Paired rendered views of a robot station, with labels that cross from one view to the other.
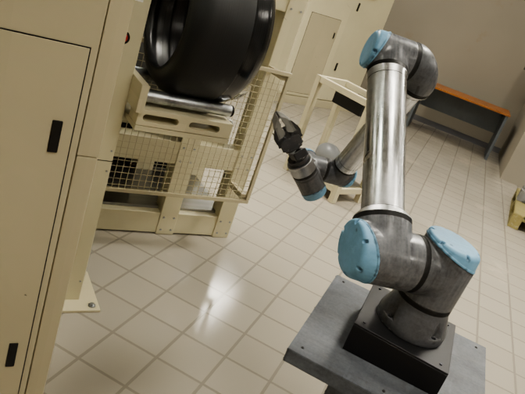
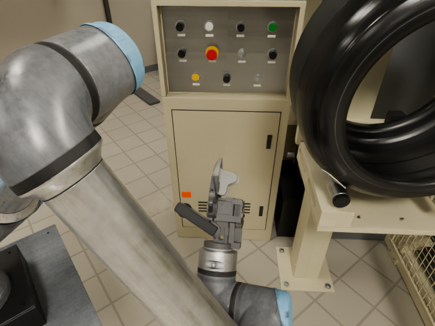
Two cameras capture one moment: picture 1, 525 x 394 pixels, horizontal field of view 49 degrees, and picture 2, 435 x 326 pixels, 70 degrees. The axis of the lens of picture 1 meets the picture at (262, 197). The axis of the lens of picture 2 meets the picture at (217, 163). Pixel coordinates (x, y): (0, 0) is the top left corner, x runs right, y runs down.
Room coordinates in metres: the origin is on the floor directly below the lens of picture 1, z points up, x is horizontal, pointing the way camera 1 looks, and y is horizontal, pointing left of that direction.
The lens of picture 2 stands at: (2.14, -0.45, 1.46)
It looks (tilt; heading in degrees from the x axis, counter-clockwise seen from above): 36 degrees down; 127
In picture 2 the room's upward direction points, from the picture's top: straight up
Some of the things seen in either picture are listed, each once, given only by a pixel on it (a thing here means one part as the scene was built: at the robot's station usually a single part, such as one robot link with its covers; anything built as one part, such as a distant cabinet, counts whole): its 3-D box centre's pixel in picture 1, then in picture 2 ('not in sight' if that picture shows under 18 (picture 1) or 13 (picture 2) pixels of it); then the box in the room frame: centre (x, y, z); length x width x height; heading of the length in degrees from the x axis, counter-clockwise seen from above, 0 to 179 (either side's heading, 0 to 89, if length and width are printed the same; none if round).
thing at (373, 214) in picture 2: (167, 115); (363, 188); (2.06, 0.44, 0.80); 0.37 x 0.36 x 0.02; 34
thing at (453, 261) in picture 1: (438, 266); not in sight; (1.36, -0.49, 0.87); 0.17 x 0.15 x 0.18; 107
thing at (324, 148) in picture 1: (339, 139); not in sight; (4.33, -0.41, 0.40); 0.60 x 0.35 x 0.80; 45
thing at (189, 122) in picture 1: (182, 119); (321, 178); (1.94, 0.36, 0.83); 0.36 x 0.09 x 0.06; 124
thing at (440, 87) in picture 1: (455, 118); not in sight; (8.23, -2.20, 0.33); 1.24 x 0.64 x 0.66; 75
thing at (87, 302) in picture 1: (60, 289); (303, 267); (1.90, 0.64, 0.01); 0.27 x 0.27 x 0.02; 34
